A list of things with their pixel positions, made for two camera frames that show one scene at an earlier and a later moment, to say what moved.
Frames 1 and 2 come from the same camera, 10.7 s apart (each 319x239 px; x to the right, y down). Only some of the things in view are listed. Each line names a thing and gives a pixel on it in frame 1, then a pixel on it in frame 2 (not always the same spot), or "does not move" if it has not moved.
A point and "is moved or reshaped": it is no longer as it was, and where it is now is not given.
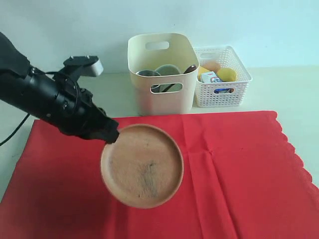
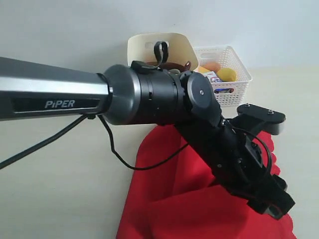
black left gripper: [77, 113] -> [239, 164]
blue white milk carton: [211, 77] does not move
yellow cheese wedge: [201, 70] does not move
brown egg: [211, 65] does not move
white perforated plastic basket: [230, 94] does not move
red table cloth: [241, 179] is moved or reshaped
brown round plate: [143, 168] -> [167, 65]
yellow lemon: [227, 74] does not move
